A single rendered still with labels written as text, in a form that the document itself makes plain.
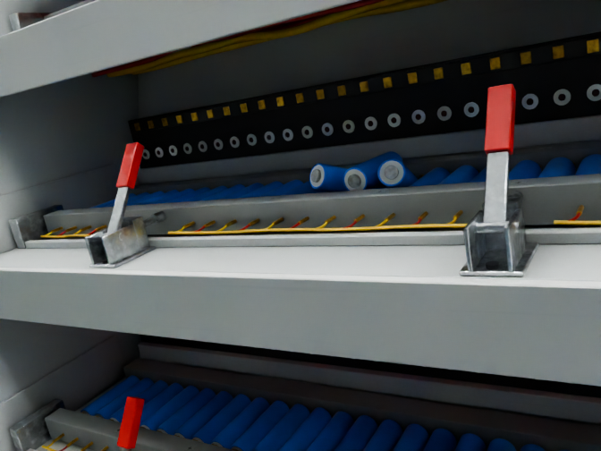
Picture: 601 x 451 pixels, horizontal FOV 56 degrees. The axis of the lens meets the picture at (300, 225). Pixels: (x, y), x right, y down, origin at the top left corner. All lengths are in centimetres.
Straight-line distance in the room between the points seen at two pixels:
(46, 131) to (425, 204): 41
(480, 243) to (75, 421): 41
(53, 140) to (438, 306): 45
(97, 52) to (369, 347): 29
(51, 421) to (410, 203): 40
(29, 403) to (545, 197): 49
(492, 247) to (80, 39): 32
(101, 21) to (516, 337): 34
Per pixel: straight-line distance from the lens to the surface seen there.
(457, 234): 31
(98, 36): 45
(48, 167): 62
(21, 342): 60
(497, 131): 29
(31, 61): 51
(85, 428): 56
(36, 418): 60
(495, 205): 28
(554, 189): 32
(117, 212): 43
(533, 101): 43
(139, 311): 39
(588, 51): 43
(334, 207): 36
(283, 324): 32
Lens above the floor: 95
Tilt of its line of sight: 2 degrees up
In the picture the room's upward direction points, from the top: 1 degrees counter-clockwise
